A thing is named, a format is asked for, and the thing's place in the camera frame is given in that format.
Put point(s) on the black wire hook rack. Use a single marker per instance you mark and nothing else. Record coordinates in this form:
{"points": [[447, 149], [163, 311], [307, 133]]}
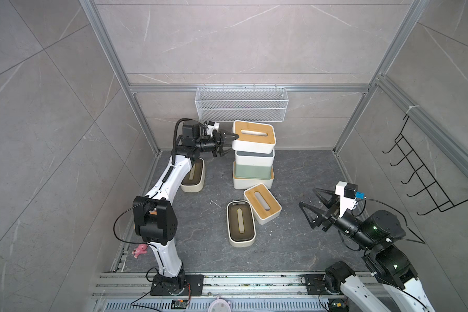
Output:
{"points": [[420, 171]]}

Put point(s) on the green square tissue box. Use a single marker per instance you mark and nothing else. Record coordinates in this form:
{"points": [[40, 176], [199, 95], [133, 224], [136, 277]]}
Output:
{"points": [[252, 172]]}

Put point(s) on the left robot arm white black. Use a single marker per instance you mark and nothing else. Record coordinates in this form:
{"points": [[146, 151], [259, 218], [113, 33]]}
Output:
{"points": [[154, 218]]}

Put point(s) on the white wire mesh basket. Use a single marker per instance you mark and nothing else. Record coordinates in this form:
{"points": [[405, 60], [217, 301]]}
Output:
{"points": [[252, 104]]}

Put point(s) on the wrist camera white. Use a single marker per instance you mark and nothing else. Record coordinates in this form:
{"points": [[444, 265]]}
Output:
{"points": [[348, 196], [210, 127]]}

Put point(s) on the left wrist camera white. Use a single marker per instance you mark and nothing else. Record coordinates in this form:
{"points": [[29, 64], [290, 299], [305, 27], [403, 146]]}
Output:
{"points": [[210, 127]]}

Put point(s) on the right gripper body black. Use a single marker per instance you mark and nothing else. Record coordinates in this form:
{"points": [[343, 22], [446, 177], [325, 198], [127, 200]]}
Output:
{"points": [[348, 225]]}

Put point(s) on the cream box dark lid centre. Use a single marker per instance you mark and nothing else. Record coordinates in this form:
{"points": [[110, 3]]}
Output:
{"points": [[241, 224]]}

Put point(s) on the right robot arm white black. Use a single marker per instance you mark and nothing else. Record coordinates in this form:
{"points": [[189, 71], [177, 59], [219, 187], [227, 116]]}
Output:
{"points": [[376, 237]]}

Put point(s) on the cream box dark lid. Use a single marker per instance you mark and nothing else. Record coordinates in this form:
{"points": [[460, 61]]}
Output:
{"points": [[194, 181], [241, 224]]}

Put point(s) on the pink small toy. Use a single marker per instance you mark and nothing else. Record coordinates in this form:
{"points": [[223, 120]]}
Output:
{"points": [[140, 250]]}

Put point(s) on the white round object bottom edge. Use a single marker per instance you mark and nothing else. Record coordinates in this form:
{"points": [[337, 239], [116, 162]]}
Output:
{"points": [[219, 305]]}

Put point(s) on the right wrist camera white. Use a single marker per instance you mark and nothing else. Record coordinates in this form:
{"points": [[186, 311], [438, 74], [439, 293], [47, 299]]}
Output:
{"points": [[348, 196]]}

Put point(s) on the aluminium mounting rail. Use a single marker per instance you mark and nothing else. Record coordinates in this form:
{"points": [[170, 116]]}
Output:
{"points": [[224, 284]]}

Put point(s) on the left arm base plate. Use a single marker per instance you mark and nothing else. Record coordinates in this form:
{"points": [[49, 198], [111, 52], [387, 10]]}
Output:
{"points": [[181, 285]]}

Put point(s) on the white box grey-blue lid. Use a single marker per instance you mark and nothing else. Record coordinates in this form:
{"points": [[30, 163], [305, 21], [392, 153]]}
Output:
{"points": [[254, 159]]}

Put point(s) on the bamboo-lid tissue box front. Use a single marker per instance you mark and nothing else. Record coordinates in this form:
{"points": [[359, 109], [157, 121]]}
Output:
{"points": [[253, 137]]}

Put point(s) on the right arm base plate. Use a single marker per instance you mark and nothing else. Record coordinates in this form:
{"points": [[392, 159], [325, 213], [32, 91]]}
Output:
{"points": [[317, 284]]}

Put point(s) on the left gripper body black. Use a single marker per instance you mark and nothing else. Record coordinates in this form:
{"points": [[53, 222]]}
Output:
{"points": [[209, 145]]}

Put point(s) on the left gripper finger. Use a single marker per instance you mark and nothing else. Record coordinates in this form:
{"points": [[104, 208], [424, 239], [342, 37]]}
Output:
{"points": [[224, 151], [228, 137]]}

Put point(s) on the cream box dark lid back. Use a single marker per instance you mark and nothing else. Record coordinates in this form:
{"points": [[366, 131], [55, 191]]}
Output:
{"points": [[194, 181]]}

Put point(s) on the large white bamboo-lid tissue box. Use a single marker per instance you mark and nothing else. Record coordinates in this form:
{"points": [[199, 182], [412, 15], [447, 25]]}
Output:
{"points": [[241, 183]]}

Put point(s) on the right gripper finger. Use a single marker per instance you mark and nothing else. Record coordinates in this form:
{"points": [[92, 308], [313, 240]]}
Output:
{"points": [[328, 198], [312, 216]]}

